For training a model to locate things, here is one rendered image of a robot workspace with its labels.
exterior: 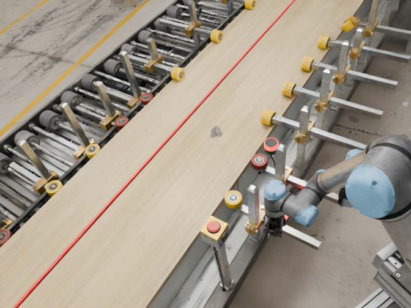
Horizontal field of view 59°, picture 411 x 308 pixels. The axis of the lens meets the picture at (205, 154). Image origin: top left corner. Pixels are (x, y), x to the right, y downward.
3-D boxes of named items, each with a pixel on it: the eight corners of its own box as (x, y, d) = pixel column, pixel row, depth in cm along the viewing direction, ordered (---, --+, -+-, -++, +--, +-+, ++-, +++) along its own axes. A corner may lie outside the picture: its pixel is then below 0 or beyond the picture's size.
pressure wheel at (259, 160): (270, 170, 185) (270, 156, 176) (263, 181, 181) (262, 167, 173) (256, 164, 189) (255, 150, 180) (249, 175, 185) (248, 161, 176)
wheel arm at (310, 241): (320, 245, 154) (322, 241, 151) (317, 252, 152) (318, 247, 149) (232, 203, 173) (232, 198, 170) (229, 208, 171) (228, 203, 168)
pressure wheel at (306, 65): (314, 55, 209) (308, 68, 209) (315, 62, 216) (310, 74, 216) (304, 53, 212) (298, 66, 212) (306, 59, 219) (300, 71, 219)
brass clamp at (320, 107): (334, 98, 195) (335, 91, 191) (324, 113, 189) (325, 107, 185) (323, 95, 198) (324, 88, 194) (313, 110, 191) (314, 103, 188)
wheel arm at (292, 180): (340, 200, 166) (342, 195, 163) (337, 206, 164) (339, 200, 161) (256, 165, 185) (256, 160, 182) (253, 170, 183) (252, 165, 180)
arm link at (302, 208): (326, 198, 121) (298, 182, 127) (308, 221, 116) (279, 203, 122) (323, 210, 127) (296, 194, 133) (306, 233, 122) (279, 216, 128)
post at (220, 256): (233, 283, 160) (224, 234, 126) (228, 293, 157) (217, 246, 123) (225, 277, 162) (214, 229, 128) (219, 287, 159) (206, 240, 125)
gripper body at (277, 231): (262, 235, 143) (262, 220, 134) (265, 217, 148) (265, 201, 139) (282, 238, 141) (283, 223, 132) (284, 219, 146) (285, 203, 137)
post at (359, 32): (350, 93, 239) (364, 27, 203) (348, 96, 237) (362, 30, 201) (344, 91, 241) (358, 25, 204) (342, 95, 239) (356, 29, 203)
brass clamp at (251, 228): (270, 214, 167) (270, 208, 163) (255, 237, 160) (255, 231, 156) (257, 208, 170) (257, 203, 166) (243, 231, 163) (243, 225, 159)
